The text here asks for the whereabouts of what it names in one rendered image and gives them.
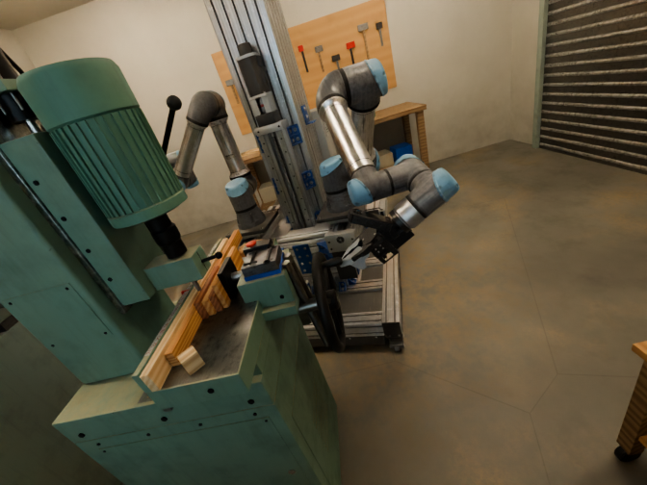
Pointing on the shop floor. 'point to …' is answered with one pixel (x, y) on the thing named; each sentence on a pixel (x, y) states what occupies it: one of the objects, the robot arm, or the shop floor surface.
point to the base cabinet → (241, 436)
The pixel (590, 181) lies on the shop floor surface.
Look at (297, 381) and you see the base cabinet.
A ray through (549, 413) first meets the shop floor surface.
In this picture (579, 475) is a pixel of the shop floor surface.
